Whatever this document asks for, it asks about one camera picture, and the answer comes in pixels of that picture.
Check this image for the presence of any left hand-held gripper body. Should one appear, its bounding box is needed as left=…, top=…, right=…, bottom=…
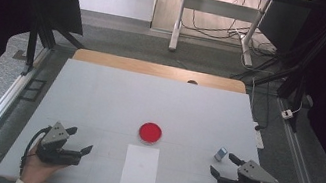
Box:
left=33, top=118, right=89, bottom=170

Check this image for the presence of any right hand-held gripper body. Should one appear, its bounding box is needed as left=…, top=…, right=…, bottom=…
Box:
left=216, top=154, right=283, bottom=183

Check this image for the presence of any round red ink pad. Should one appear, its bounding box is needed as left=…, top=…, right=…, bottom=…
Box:
left=136, top=120, right=165, bottom=148

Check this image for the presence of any person's left hand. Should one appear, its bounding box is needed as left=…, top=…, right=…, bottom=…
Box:
left=18, top=140, right=70, bottom=183

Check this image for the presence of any white power strip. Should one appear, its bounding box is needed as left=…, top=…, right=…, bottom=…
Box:
left=248, top=121, right=269, bottom=151

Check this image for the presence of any white table cover board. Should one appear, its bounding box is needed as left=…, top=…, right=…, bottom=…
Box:
left=0, top=48, right=293, bottom=183

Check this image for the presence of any white paper sheet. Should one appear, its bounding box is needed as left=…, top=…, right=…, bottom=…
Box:
left=119, top=142, right=163, bottom=183

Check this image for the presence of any small white power adapter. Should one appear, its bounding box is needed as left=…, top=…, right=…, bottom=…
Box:
left=279, top=107, right=296, bottom=121

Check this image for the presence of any black metal stand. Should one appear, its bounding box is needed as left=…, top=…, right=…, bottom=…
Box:
left=19, top=0, right=93, bottom=87

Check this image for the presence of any dark panel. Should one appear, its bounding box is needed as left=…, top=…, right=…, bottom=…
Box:
left=254, top=0, right=313, bottom=57

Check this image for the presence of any left hand-held gripper cable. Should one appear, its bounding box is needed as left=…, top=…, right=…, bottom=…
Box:
left=17, top=122, right=53, bottom=180

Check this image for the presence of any black stand with cable bundle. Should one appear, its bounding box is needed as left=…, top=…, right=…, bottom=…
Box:
left=222, top=0, right=326, bottom=138

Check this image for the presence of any tangle of floor cables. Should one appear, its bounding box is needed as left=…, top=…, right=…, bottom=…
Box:
left=178, top=0, right=287, bottom=59

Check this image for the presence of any white desk frame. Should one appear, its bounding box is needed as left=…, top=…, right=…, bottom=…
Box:
left=167, top=0, right=273, bottom=70

